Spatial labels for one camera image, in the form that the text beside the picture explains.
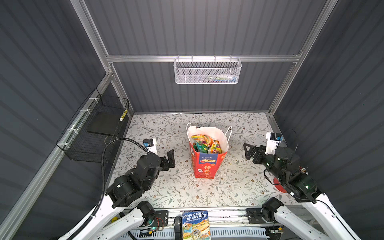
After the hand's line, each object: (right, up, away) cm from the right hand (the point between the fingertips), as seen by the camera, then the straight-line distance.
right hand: (253, 146), depth 68 cm
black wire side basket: (-75, +11, +6) cm, 76 cm away
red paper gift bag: (-21, -11, +7) cm, 24 cm away
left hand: (-40, -3, -1) cm, 40 cm away
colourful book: (-27, -37, +2) cm, 46 cm away
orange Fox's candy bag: (-21, +3, +12) cm, 25 cm away
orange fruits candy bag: (-16, -2, +13) cm, 20 cm away
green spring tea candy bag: (-24, -2, +14) cm, 28 cm away
